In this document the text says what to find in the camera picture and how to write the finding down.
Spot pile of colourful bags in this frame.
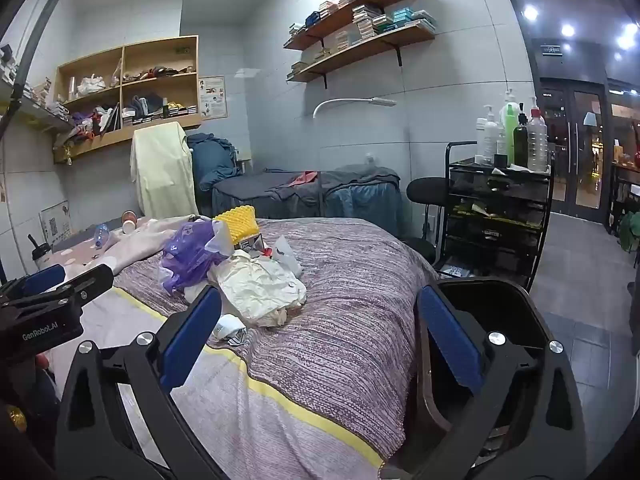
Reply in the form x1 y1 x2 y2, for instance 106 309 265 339
67 104 121 143

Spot wall poster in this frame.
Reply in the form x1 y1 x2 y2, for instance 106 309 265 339
199 76 228 120

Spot black trolley cart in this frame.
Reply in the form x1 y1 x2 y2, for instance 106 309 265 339
437 141 555 288

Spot wall shelves with boxes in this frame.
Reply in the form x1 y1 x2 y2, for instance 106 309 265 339
289 2 437 78

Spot white printed wrapper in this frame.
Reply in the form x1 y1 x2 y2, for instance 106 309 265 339
210 314 248 347

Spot cream hanging cloth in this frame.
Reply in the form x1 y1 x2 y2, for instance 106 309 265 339
130 121 198 218

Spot purple striped blanket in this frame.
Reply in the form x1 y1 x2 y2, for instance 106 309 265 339
47 217 441 480

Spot green bag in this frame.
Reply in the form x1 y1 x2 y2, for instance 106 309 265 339
619 210 640 256

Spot purple plastic bag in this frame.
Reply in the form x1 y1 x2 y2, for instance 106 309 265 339
159 220 233 296

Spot black lidded tumbler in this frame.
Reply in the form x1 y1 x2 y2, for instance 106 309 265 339
27 234 54 267

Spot white floor lamp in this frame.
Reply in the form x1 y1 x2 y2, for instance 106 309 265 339
312 96 398 211

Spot curved metal pole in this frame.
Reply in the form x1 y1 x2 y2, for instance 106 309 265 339
0 0 71 131

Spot small printed box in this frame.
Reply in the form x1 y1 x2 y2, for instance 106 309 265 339
235 233 266 254

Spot grey blanket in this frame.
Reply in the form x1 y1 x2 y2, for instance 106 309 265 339
212 164 401 206

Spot black round stool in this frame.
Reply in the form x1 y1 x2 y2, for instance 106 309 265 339
406 177 451 266

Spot black bottle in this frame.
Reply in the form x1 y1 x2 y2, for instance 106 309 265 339
512 112 530 168

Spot clear plastic bag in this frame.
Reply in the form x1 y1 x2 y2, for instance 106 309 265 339
272 235 304 279

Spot yellow knitted item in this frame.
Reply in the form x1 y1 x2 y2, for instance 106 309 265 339
214 205 261 248

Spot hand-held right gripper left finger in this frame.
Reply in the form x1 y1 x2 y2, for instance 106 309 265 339
55 286 223 480

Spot wooden cubby shelf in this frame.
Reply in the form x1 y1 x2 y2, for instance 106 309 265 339
52 35 203 163

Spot glass wall shelf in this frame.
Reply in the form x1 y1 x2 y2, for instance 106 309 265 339
0 80 73 133

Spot pink dotted blanket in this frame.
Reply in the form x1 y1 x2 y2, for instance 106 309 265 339
35 215 201 283

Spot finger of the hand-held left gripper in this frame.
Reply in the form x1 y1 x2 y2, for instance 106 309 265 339
50 264 115 311
21 265 67 296

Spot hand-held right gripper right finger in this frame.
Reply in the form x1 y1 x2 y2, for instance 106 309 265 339
395 286 587 480

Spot white crumpled bag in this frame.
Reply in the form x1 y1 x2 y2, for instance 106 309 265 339
76 74 107 96

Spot cream paper bag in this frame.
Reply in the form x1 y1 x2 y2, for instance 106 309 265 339
207 252 307 328

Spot pile of dark clothes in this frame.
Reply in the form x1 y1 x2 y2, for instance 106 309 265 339
125 92 163 117

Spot dark brown bin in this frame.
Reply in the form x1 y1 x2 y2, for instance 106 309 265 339
415 275 587 461

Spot pile of shoes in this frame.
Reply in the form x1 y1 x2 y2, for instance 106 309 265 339
124 64 196 83

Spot blue cloth pile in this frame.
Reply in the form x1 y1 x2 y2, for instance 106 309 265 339
187 132 238 191

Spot person's left forearm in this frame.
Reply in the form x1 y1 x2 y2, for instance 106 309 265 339
0 350 61 461

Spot glass double door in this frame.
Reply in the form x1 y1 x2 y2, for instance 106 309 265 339
537 77 608 221

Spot green bottle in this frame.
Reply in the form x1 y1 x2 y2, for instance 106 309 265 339
505 102 522 167

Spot row of flat boxes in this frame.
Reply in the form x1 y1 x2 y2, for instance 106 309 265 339
122 102 198 125

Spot framed wall notice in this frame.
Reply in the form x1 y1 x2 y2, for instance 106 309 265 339
39 201 72 248

